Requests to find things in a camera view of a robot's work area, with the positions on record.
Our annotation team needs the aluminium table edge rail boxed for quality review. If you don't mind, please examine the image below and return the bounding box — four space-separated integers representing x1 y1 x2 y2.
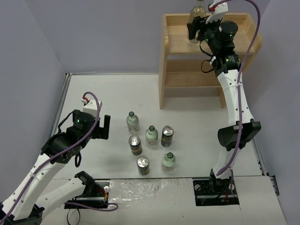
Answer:
56 72 96 118

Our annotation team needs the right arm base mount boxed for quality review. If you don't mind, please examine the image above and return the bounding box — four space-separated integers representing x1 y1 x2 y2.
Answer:
193 178 240 207

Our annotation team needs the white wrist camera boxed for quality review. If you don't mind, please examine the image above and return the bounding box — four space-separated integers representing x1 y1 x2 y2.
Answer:
206 0 228 24
81 97 97 117

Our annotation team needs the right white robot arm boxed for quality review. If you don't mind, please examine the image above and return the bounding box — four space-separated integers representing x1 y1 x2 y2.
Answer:
187 16 261 191

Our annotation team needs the clear soda bottle back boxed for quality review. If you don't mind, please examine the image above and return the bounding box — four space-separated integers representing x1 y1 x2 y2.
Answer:
127 111 139 133

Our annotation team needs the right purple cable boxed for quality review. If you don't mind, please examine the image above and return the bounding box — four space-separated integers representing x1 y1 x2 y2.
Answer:
210 0 262 200

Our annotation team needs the wooden two-tier shelf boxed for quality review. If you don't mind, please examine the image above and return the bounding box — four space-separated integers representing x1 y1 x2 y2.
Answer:
158 13 263 109

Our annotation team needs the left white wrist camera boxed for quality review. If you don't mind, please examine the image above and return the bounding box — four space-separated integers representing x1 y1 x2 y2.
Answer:
81 97 97 117

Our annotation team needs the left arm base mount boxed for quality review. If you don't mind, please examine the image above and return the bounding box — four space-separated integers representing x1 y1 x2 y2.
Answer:
68 180 110 209

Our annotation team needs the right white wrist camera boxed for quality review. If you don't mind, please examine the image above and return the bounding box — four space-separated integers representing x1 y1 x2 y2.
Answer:
206 0 228 24

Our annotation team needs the black can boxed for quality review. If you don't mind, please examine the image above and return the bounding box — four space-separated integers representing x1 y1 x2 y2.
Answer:
161 126 174 147
136 156 150 175
128 135 143 155

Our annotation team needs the clear soda bottle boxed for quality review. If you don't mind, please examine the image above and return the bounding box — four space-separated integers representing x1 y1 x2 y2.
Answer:
127 111 139 133
188 0 206 42
145 125 158 148
162 152 176 172

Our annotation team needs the clear soda bottle front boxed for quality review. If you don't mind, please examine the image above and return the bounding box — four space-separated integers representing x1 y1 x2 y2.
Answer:
162 152 176 172

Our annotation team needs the black can front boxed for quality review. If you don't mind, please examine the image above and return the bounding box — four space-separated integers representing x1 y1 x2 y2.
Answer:
136 156 150 175

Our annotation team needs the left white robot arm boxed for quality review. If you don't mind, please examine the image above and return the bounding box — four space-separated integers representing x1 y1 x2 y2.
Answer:
0 110 111 225

